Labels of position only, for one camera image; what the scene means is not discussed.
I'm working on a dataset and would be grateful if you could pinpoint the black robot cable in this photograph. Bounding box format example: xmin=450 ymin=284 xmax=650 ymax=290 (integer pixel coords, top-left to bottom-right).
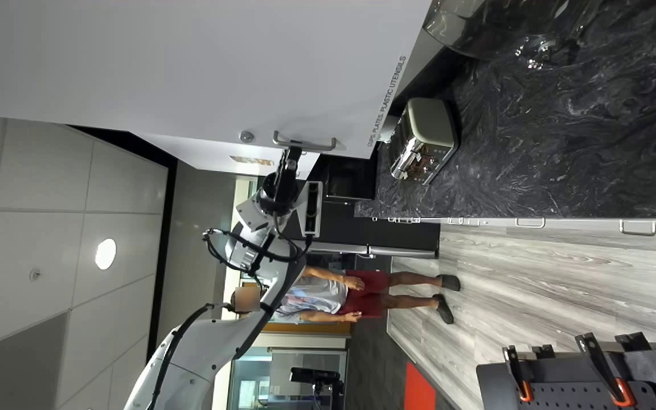
xmin=200 ymin=222 xmax=317 ymax=274

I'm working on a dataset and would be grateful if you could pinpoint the red floor mat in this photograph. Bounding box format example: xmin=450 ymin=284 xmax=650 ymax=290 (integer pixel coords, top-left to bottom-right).
xmin=401 ymin=361 xmax=441 ymax=410

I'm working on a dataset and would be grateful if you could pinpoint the black monitor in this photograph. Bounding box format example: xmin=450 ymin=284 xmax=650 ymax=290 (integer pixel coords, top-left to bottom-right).
xmin=286 ymin=366 xmax=345 ymax=391

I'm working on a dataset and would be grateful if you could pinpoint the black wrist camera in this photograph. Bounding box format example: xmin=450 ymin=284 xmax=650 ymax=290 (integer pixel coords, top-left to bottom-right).
xmin=252 ymin=173 xmax=294 ymax=213

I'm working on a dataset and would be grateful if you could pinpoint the silver cabinet handle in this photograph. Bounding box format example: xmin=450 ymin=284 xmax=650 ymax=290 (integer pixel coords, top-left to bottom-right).
xmin=270 ymin=127 xmax=341 ymax=153
xmin=617 ymin=219 xmax=656 ymax=239

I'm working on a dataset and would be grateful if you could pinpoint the wooden door frame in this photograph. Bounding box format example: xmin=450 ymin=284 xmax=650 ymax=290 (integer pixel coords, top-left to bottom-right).
xmin=265 ymin=321 xmax=356 ymax=343

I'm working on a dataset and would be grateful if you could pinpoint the silver toaster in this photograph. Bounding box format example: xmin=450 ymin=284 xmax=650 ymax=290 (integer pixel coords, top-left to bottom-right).
xmin=388 ymin=96 xmax=463 ymax=186

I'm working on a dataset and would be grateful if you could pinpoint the black orange clamp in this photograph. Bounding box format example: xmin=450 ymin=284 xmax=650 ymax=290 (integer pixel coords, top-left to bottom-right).
xmin=500 ymin=345 xmax=538 ymax=407
xmin=573 ymin=330 xmax=640 ymax=410

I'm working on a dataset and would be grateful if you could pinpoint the green paper poster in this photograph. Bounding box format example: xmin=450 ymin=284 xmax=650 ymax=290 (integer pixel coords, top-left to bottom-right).
xmin=227 ymin=153 xmax=276 ymax=171

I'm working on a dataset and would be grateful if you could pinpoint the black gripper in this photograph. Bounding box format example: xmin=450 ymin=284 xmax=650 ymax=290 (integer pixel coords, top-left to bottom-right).
xmin=273 ymin=143 xmax=306 ymax=199

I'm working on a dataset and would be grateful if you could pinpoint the white cabinet door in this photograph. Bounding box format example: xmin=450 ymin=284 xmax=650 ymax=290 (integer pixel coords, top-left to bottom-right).
xmin=131 ymin=127 xmax=323 ymax=180
xmin=0 ymin=0 xmax=435 ymax=162

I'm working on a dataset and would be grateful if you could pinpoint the clear glass electric kettle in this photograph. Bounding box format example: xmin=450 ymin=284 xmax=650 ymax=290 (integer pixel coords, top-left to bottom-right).
xmin=422 ymin=0 xmax=573 ymax=73

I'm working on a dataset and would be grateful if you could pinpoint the person in red shorts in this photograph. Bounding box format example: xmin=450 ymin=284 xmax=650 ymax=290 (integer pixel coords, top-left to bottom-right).
xmin=227 ymin=264 xmax=465 ymax=326

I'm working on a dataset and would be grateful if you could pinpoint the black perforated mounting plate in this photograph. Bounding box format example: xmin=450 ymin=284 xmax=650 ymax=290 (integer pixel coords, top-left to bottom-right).
xmin=474 ymin=347 xmax=656 ymax=410

